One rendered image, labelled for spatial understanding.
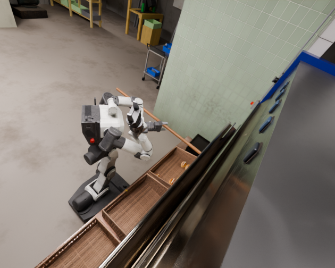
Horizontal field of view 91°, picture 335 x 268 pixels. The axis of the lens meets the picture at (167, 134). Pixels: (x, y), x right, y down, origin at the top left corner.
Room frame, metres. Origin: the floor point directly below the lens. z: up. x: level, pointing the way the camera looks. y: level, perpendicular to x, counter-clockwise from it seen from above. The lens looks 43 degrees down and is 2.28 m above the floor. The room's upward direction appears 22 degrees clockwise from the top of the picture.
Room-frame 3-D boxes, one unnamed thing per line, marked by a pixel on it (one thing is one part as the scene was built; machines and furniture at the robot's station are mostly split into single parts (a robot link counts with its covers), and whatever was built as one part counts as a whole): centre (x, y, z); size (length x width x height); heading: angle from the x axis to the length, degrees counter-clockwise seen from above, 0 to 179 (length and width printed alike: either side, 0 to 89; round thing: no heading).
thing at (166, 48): (4.37, 0.85, 0.50); 1.05 x 0.61 x 0.99; 170
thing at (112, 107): (0.91, 0.46, 1.47); 0.10 x 0.07 x 0.09; 33
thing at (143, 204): (0.62, -0.06, 0.72); 0.56 x 0.49 x 0.28; 155
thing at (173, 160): (1.16, -0.28, 0.72); 0.56 x 0.49 x 0.28; 158
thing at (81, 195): (0.82, 0.51, 0.19); 0.64 x 0.52 x 0.33; 158
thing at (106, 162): (0.91, 0.48, 0.78); 0.18 x 0.15 x 0.47; 68
